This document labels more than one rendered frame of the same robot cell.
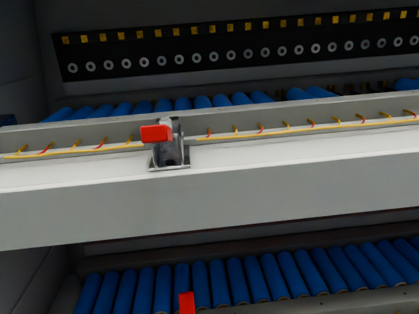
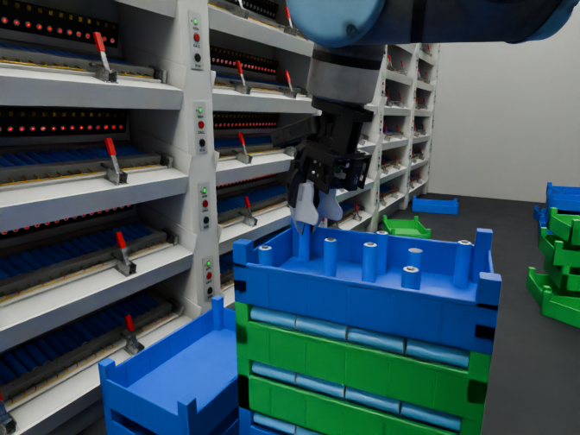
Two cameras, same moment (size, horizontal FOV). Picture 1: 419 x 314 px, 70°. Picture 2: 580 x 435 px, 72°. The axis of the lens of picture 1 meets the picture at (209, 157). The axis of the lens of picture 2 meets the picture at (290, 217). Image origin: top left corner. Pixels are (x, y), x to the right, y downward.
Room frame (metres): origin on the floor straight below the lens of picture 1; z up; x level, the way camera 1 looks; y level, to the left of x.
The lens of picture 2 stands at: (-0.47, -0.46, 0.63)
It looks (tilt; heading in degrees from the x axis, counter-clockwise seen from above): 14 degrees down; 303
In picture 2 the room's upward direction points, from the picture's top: straight up
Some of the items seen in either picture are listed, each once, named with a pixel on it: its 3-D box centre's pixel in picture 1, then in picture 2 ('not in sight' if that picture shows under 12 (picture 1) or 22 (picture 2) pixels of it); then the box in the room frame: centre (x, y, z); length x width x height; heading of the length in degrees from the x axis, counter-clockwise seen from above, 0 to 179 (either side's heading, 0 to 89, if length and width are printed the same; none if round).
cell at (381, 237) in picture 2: not in sight; (381, 252); (-0.28, -1.00, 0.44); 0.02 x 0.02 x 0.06
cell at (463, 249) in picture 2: not in sight; (462, 263); (-0.39, -1.02, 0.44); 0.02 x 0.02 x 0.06
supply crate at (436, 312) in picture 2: not in sight; (368, 263); (-0.28, -0.94, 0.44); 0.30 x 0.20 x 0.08; 9
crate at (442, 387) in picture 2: not in sight; (365, 318); (-0.28, -0.94, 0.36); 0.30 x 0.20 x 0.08; 9
